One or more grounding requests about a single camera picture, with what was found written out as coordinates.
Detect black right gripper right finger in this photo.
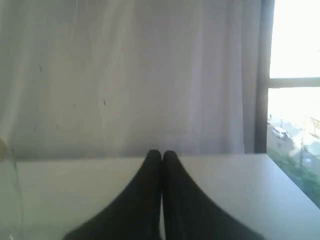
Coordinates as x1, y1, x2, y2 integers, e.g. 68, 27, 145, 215
162, 150, 264, 240

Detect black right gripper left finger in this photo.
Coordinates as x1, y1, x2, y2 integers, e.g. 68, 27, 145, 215
64, 149, 162, 240

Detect window frame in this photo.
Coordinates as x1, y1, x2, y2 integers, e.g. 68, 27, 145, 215
254, 0, 320, 154

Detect white curtain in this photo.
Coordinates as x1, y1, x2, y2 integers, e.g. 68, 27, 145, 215
0, 0, 262, 160

